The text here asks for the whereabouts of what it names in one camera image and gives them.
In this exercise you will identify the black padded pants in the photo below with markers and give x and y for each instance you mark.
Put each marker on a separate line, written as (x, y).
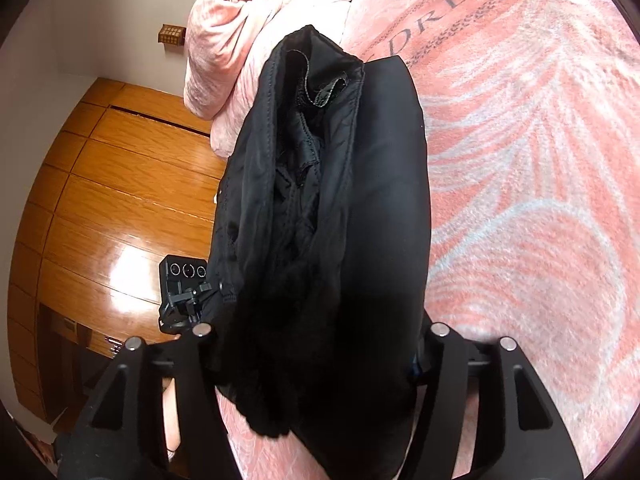
(320, 253)

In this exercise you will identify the wooden wardrobe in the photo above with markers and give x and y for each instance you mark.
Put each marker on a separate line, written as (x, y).
(129, 179)

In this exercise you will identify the pink Sweet Dream bedspread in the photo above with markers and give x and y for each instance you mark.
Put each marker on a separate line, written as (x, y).
(531, 111)

